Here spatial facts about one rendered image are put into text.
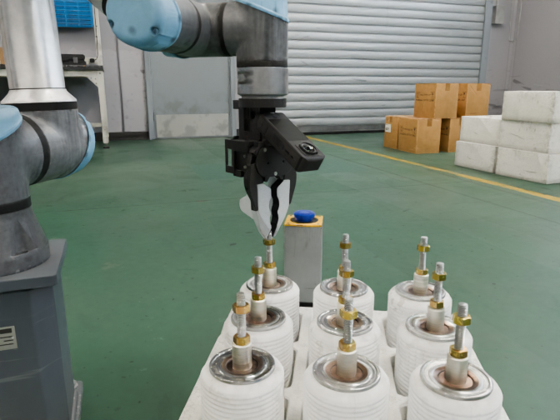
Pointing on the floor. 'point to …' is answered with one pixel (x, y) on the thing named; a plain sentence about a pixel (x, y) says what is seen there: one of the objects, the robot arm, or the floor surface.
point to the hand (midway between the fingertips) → (272, 230)
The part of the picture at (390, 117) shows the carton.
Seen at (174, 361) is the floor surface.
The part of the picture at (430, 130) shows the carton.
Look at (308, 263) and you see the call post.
